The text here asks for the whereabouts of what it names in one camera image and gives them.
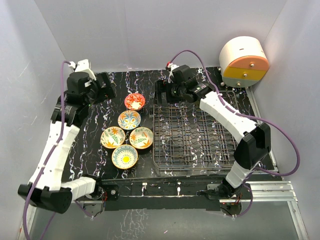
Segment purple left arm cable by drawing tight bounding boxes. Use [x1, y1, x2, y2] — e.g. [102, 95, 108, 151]
[22, 59, 74, 240]

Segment dark wire dish rack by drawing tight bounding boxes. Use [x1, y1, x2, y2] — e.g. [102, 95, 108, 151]
[149, 99, 237, 174]

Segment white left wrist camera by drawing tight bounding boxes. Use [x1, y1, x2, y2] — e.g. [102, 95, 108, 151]
[68, 59, 97, 80]

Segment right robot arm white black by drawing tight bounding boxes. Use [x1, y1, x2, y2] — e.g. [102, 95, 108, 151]
[154, 63, 271, 199]

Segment orange star leaf bowl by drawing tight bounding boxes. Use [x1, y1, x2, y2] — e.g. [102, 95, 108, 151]
[100, 126, 126, 149]

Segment round white drawer cabinet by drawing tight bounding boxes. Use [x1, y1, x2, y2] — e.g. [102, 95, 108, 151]
[219, 36, 270, 88]

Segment orange green leaf bowl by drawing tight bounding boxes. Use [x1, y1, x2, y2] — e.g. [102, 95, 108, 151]
[129, 127, 154, 150]

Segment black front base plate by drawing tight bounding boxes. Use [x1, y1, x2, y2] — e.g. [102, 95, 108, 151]
[99, 179, 254, 212]

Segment teal yellow sun bowl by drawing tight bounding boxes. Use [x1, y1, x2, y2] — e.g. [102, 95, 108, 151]
[111, 144, 139, 170]

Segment red orange floral bowl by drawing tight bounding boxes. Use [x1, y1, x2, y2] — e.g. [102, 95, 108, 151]
[124, 93, 146, 111]

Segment blue yellow floral bowl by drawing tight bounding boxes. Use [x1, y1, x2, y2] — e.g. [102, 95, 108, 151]
[117, 110, 141, 131]

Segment aluminium rail frame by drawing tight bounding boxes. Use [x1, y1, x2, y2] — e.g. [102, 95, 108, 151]
[23, 87, 310, 240]

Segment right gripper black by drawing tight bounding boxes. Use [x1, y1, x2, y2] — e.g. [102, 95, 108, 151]
[153, 79, 186, 106]

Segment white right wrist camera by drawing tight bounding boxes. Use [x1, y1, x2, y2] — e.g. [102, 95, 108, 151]
[166, 62, 179, 83]

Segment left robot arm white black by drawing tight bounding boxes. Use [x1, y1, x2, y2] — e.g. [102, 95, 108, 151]
[17, 72, 116, 214]

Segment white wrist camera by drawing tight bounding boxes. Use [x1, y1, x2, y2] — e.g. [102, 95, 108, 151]
[68, 59, 97, 80]
[166, 62, 179, 83]

